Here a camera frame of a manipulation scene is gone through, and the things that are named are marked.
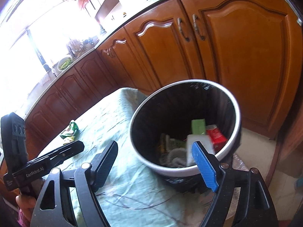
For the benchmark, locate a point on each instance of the red box in bin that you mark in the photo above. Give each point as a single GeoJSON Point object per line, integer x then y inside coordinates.
{"type": "Point", "coordinates": [217, 138]}

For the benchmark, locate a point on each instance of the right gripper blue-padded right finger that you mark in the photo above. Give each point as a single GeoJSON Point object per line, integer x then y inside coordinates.
{"type": "Point", "coordinates": [220, 180]}

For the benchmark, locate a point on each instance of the left hand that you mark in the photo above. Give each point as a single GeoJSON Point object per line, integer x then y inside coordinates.
{"type": "Point", "coordinates": [26, 204]}

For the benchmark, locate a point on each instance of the bowl of green beans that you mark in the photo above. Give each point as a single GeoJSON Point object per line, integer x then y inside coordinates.
{"type": "Point", "coordinates": [64, 63]}

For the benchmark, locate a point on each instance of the white sponge block in bin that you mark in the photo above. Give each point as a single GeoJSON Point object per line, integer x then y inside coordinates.
{"type": "Point", "coordinates": [204, 140]}

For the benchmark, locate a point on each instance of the grey rag in bin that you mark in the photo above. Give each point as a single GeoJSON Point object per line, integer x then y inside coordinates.
{"type": "Point", "coordinates": [176, 158]}

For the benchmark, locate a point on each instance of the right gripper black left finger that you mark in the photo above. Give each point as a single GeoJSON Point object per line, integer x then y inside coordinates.
{"type": "Point", "coordinates": [90, 177]}

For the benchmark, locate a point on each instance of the wooden kitchen base cabinets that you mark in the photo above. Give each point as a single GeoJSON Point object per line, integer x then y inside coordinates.
{"type": "Point", "coordinates": [252, 47]}

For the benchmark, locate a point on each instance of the teal floral tablecloth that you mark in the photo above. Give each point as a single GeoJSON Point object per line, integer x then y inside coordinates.
{"type": "Point", "coordinates": [133, 195]}

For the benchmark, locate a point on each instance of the green box in bin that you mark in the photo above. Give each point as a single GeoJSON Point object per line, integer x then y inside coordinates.
{"type": "Point", "coordinates": [198, 127]}

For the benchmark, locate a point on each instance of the crushed green soda can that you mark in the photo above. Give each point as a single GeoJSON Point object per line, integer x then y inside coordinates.
{"type": "Point", "coordinates": [69, 134]}

